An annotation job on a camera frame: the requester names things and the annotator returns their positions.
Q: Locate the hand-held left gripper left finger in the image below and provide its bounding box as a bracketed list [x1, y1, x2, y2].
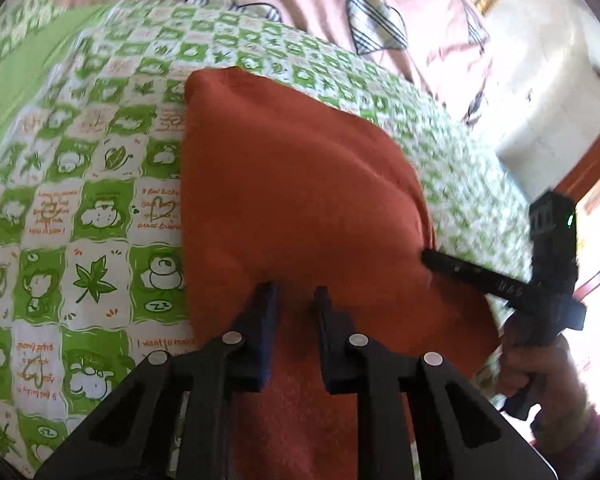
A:
[32, 281, 281, 480]

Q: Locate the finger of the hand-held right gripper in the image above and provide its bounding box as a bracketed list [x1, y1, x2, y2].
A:
[421, 250, 537, 307]

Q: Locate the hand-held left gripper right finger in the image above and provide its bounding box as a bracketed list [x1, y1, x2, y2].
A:
[314, 286, 557, 480]

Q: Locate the orange knit sweater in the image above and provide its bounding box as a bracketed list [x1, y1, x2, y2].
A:
[180, 66, 502, 480]

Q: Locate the person's right forearm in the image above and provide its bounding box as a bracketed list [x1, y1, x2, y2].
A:
[530, 400, 600, 477]

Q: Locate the person's right hand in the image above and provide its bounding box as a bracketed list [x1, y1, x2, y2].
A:
[496, 310, 592, 441]

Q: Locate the green checked bed sheet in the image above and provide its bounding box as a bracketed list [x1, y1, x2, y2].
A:
[0, 0, 537, 479]

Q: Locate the pink heart print blanket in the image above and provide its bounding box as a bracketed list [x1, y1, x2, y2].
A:
[45, 0, 497, 127]

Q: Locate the brown wooden door frame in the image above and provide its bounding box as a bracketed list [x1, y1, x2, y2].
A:
[555, 105, 600, 313]

